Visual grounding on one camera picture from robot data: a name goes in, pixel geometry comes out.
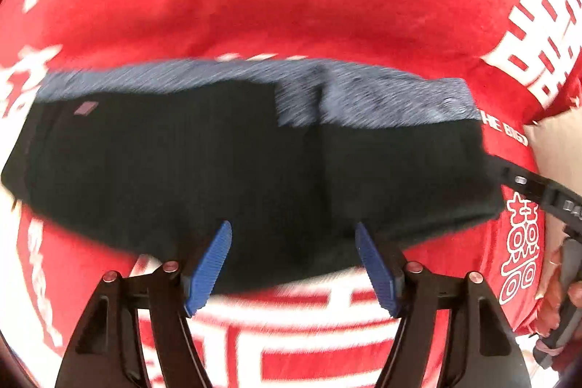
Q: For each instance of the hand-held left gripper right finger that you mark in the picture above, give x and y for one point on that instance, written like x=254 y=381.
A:
x=377 y=274

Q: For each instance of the red printed blanket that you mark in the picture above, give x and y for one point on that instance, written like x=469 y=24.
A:
x=273 y=6

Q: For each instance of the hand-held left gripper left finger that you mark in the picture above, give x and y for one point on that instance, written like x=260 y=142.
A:
x=209 y=270

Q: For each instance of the black and grey shorts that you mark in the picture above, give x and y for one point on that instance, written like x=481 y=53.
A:
x=273 y=188

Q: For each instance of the person's right hand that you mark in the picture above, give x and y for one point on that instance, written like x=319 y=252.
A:
x=551 y=292

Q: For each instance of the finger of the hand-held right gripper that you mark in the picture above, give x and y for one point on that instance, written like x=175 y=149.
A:
x=532 y=188

